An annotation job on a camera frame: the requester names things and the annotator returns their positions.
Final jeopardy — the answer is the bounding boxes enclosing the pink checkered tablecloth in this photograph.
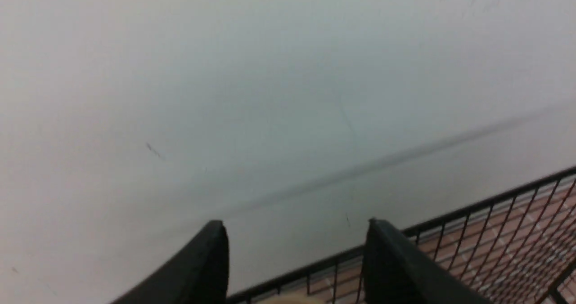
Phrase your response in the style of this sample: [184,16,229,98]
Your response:
[310,183,576,304]

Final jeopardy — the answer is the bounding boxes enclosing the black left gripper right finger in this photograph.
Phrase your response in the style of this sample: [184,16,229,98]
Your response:
[362,219,490,304]

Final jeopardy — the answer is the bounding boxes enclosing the black wire mesh shelf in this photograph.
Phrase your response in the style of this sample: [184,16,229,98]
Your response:
[226,167,576,304]

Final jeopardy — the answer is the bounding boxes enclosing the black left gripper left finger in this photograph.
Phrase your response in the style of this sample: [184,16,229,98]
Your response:
[114,220,229,304]

